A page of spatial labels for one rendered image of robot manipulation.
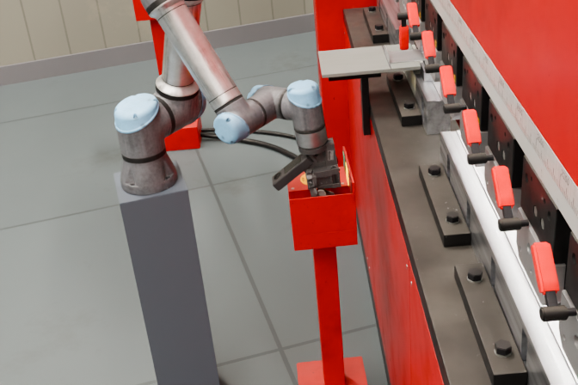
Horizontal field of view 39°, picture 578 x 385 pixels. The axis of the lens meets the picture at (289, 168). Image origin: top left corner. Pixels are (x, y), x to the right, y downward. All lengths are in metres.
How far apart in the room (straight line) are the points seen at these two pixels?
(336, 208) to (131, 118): 0.56
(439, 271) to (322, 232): 0.51
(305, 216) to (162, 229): 0.42
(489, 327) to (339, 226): 0.70
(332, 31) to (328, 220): 1.26
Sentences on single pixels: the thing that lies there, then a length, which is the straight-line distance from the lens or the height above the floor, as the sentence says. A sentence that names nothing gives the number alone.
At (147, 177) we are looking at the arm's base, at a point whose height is 0.82.
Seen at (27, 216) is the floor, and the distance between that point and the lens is 3.84.
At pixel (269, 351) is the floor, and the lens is 2.80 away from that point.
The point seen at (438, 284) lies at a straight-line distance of 1.59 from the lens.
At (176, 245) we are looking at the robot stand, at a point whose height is 0.61.
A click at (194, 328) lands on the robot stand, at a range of 2.42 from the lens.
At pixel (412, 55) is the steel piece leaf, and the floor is 1.00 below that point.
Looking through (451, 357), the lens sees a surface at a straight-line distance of 1.43.
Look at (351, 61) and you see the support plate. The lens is 2.27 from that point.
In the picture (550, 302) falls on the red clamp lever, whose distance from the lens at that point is 1.05.
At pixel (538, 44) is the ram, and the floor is 1.44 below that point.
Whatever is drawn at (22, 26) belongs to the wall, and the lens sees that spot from 5.33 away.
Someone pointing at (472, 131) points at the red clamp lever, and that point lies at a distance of 1.38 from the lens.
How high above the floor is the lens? 1.82
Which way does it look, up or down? 28 degrees down
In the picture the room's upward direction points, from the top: 5 degrees counter-clockwise
